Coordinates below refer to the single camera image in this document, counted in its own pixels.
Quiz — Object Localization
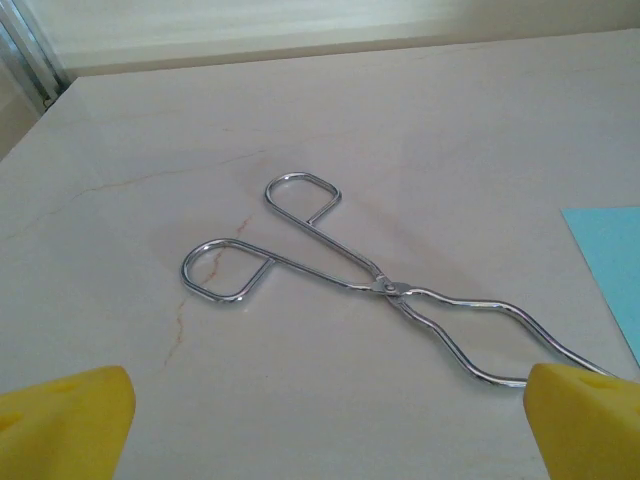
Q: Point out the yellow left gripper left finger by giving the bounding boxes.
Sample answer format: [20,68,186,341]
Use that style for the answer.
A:
[0,364,137,480]

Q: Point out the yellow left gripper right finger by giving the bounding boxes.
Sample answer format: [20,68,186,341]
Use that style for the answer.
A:
[523,363,640,480]

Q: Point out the light blue paper sheet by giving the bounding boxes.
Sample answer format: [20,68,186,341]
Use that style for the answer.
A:
[560,206,640,366]

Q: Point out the metal wire scissor tongs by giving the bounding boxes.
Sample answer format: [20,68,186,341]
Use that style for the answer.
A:
[179,171,619,389]

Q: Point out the aluminium corner post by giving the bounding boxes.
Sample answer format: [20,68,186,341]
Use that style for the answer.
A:
[0,0,71,101]

